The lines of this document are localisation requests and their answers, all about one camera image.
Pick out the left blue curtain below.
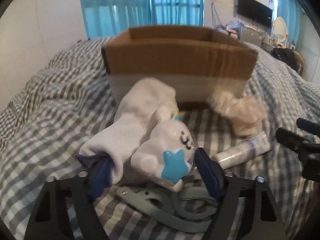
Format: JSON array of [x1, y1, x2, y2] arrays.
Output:
[[80, 0, 152, 38]]

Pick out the blue curtain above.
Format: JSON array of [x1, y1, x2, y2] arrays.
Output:
[[80, 0, 152, 38], [150, 0, 204, 27], [277, 0, 303, 45]]

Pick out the hanging black cable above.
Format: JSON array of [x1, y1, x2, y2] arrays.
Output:
[[211, 2, 222, 28]]

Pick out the brown cardboard box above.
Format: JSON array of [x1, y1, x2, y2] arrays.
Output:
[[101, 25, 258, 110]]

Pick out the grey-green scissors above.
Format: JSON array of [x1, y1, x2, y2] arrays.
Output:
[[116, 183, 218, 233]]

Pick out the white sock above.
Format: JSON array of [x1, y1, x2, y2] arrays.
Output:
[[76, 77, 178, 184]]

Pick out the white bunny figurine blue star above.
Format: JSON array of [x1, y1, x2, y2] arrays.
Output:
[[130, 106, 195, 192]]

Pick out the grey checked bed cover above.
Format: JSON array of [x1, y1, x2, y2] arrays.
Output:
[[1, 38, 319, 239]]

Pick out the right blue curtain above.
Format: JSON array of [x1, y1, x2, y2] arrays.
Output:
[[150, 0, 204, 27]]

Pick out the cream sock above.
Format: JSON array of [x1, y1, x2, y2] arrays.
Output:
[[207, 90, 267, 138]]

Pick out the grey mini fridge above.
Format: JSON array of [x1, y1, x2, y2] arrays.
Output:
[[240, 26, 264, 47]]

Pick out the white oval mirror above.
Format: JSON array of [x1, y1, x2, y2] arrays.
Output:
[[272, 17, 288, 43]]

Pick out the clear plastic bag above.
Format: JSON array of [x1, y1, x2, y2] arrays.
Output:
[[226, 19, 244, 31]]

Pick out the far blue curtain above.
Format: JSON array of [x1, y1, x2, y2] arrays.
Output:
[[277, 0, 303, 45]]

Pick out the black wall television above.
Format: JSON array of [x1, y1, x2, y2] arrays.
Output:
[[237, 0, 273, 29]]

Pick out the white cream tube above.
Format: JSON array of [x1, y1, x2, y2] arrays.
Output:
[[212, 132, 271, 170]]

